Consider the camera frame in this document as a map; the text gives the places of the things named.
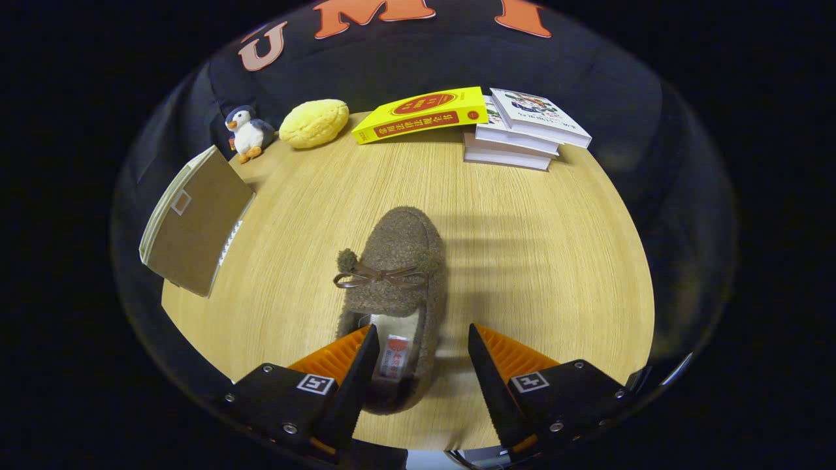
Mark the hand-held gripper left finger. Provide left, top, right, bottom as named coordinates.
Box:
left=222, top=324, right=381, bottom=463

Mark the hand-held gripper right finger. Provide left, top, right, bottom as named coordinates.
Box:
left=468, top=323, right=635, bottom=459

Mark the brown fuzzy slipper shoe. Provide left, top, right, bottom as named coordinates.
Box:
left=333, top=206, right=449, bottom=416

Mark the brown fabric storage box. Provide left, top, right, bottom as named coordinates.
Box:
left=139, top=145, right=257, bottom=298

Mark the brown cover book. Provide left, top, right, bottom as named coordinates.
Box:
left=463, top=131, right=553, bottom=172

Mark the yellow bread-shaped plush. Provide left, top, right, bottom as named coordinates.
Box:
left=279, top=99, right=350, bottom=149

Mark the penguin plush toy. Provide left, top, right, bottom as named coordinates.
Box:
left=225, top=105, right=276, bottom=165

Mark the yellow book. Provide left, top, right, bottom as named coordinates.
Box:
left=351, top=87, right=489, bottom=145

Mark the white illustrated cover book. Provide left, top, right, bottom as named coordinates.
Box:
left=490, top=87, right=593, bottom=149

